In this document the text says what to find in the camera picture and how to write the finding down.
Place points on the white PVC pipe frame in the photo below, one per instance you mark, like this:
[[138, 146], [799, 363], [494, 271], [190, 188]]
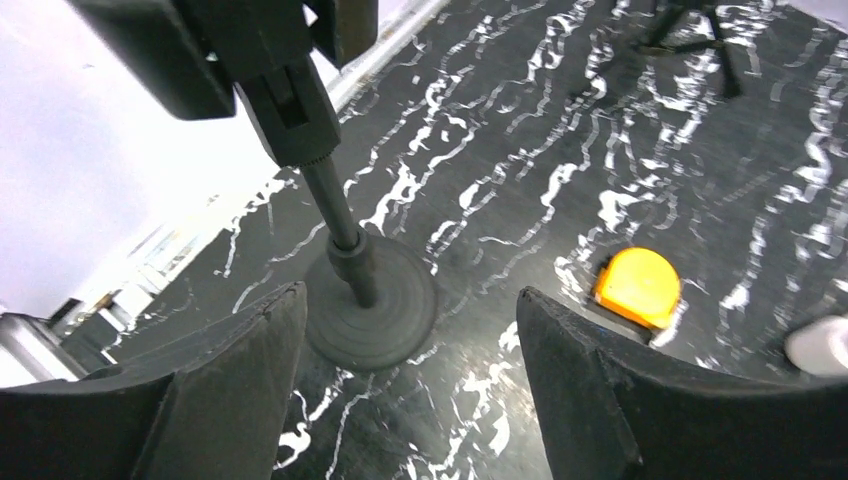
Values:
[[820, 348]]

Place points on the orange tape measure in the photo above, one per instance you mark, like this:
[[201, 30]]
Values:
[[639, 285]]

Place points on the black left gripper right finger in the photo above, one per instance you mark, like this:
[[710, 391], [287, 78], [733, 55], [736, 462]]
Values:
[[612, 408]]

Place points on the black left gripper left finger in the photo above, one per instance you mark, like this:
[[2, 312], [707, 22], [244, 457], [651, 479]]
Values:
[[210, 405]]

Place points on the black round-base mic stand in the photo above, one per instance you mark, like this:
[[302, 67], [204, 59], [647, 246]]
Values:
[[372, 302]]

